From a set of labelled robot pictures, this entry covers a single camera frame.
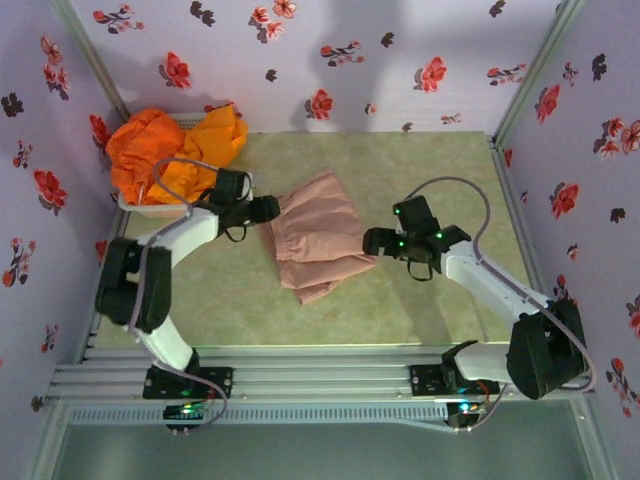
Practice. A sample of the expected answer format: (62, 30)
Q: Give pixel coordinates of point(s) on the pink shorts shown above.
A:
(315, 225)

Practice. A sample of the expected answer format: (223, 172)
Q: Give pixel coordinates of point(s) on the light orange shorts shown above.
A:
(215, 135)

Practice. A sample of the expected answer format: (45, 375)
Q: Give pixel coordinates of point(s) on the dark orange shorts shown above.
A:
(135, 150)

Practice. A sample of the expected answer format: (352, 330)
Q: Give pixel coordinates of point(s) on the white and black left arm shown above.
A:
(165, 340)

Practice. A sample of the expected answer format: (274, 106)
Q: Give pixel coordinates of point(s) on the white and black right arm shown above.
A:
(480, 280)

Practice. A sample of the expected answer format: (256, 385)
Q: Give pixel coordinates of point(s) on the white plastic basket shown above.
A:
(150, 210)

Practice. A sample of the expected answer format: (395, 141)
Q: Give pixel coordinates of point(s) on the right circuit board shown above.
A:
(465, 407)

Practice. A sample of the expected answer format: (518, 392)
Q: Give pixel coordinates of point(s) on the circuit board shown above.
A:
(185, 411)
(465, 407)

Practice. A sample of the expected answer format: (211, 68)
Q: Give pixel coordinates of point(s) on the left circuit board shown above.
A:
(185, 411)

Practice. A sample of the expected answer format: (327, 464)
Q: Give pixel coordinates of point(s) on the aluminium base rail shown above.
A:
(325, 375)

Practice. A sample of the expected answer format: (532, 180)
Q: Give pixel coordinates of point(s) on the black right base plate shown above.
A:
(425, 380)

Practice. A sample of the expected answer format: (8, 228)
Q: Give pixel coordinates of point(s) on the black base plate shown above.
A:
(222, 382)
(425, 380)

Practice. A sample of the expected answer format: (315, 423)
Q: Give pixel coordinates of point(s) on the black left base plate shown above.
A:
(222, 382)

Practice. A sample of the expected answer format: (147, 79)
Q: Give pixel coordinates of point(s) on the aluminium corner post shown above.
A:
(95, 60)
(540, 65)

